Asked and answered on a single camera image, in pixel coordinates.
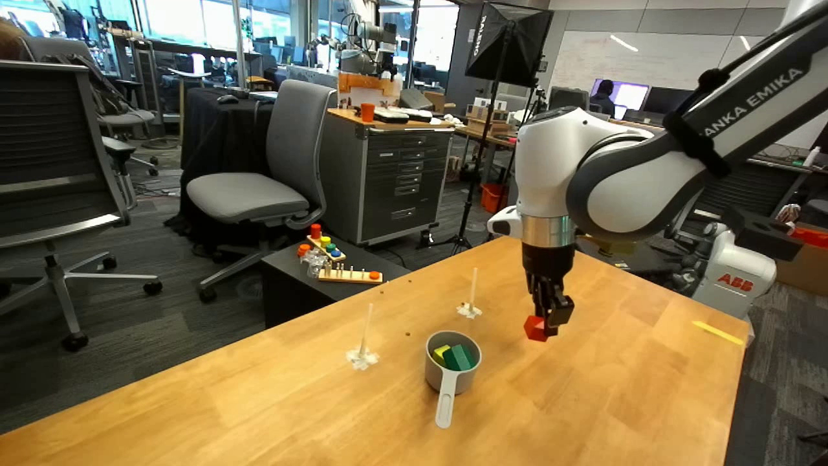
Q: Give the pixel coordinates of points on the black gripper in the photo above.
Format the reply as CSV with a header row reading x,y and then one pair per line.
x,y
546,267

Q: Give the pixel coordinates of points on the orange wooden block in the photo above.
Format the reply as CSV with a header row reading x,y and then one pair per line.
x,y
537,331

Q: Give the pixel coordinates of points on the green wooden block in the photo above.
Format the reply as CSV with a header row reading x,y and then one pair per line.
x,y
460,356

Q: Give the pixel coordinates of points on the yellow wooden block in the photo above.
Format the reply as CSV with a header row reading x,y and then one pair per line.
x,y
440,351

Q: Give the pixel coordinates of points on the white ABB robot base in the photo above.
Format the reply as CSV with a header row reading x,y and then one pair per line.
x,y
732,287

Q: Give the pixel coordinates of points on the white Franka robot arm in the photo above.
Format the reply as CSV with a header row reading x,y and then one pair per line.
x,y
636,173

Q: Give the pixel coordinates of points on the red bucket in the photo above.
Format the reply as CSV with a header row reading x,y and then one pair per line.
x,y
493,197

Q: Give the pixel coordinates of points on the grey measuring cup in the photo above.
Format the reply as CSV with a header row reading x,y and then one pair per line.
x,y
447,384

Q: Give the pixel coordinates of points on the yellow tape strip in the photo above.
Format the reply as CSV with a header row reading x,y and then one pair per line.
x,y
714,333

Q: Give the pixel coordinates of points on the cluttered wooden desk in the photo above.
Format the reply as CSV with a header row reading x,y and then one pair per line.
x,y
482,134

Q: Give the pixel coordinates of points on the wooden board toy orange button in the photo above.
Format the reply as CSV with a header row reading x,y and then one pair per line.
x,y
350,275

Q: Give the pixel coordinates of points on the grey drawer cabinet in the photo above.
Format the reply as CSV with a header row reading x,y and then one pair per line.
x,y
389,182

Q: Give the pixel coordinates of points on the person in dark top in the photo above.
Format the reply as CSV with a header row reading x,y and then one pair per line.
x,y
604,96

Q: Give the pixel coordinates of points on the multicoloured wooden peg toy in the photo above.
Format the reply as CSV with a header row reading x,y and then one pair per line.
x,y
327,246

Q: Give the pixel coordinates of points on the black screen panel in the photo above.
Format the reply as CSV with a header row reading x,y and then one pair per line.
x,y
758,195

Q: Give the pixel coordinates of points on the brown cardboard box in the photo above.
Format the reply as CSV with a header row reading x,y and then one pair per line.
x,y
804,272

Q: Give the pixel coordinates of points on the black softbox on stand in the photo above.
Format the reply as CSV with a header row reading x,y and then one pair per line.
x,y
507,47

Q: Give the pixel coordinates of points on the small orange cup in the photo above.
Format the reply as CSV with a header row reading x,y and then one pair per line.
x,y
368,112

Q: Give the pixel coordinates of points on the red box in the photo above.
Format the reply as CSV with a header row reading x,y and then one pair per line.
x,y
811,235

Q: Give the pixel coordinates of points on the grey office chair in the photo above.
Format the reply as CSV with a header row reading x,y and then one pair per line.
x,y
248,197

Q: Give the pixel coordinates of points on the black cloth covered table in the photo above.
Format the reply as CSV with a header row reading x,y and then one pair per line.
x,y
220,131

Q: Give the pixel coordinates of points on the grey swivel chair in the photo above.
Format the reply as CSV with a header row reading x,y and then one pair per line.
x,y
119,147

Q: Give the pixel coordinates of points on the black mesh office chair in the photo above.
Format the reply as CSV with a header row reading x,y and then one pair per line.
x,y
53,147

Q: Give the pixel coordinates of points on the wrist mounted camera bar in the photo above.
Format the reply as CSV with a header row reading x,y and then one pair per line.
x,y
506,223

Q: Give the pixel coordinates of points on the lit wall monitor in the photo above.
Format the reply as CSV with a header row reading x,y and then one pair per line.
x,y
635,95

